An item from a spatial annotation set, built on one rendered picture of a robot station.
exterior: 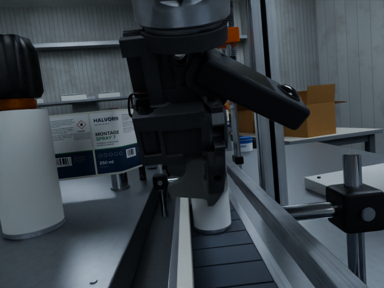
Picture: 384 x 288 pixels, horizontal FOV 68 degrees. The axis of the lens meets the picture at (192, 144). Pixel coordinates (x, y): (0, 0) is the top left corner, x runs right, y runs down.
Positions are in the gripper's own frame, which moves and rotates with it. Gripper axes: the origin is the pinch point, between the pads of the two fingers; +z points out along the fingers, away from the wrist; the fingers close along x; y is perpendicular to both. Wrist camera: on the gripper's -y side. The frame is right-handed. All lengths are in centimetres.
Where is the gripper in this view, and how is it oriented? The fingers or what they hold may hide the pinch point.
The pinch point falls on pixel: (215, 195)
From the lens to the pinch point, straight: 35.4
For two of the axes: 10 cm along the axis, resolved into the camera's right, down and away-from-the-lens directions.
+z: 0.7, 8.1, 5.8
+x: 0.8, 5.8, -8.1
